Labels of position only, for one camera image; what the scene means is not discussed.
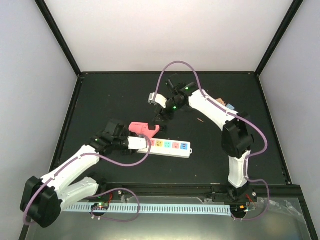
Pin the pink extension socket adapter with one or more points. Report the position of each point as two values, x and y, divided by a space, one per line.
143 128

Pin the light blue slotted cable duct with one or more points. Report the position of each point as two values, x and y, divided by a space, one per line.
145 208

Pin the black aluminium frame rail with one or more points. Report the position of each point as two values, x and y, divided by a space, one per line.
215 192

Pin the orange cube plug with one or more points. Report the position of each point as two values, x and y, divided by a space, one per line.
220 100

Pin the right circuit board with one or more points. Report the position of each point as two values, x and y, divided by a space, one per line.
239 209

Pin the circuit board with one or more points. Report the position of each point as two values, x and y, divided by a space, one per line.
239 209
100 206

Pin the left circuit board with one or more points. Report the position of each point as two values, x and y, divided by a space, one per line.
100 206

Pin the white power strip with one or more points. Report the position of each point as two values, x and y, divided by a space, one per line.
170 148

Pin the blue cube plug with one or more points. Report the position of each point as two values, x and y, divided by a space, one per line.
231 107

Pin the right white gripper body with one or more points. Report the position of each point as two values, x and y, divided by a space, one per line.
164 114

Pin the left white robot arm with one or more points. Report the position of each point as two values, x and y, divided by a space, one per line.
44 198

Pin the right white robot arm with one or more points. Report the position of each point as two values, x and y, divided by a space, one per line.
235 139

